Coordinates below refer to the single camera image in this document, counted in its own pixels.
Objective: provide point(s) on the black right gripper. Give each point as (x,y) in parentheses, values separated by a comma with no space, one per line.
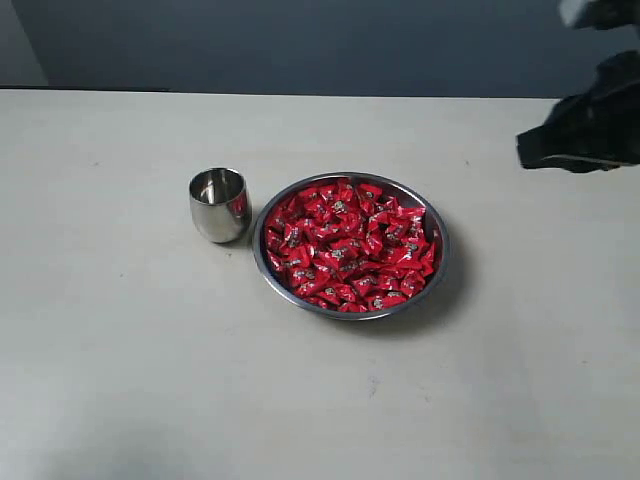
(597,130)

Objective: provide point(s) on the stainless steel bowl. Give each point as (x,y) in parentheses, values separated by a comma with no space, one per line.
(280,295)

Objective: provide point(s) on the pile of red wrapped candies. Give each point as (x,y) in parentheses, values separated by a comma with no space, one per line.
(350,245)

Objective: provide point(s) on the stainless steel cup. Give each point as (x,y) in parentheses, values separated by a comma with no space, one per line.
(220,205)

